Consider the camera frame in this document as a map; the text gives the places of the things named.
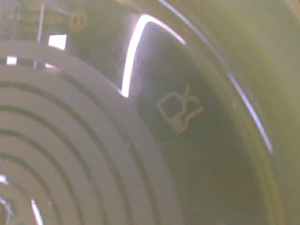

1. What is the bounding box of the yellow plastic plate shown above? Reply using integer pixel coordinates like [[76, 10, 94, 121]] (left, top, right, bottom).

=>
[[0, 0, 300, 225]]

